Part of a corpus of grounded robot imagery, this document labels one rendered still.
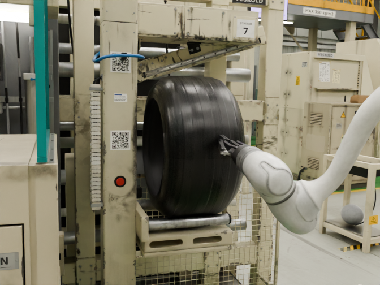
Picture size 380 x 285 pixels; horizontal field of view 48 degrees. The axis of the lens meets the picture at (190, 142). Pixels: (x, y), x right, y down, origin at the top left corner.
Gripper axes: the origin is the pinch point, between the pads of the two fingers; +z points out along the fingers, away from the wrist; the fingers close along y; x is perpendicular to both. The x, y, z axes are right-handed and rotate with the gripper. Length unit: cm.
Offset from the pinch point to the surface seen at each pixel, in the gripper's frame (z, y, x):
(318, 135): 380, -303, 102
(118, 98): 25.2, 33.4, -10.0
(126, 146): 22.5, 30.1, 7.9
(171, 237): 7.8, 14.6, 39.8
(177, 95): 15.5, 13.5, -13.0
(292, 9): 659, -394, -79
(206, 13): 56, -9, -43
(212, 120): 6.9, 2.1, -5.7
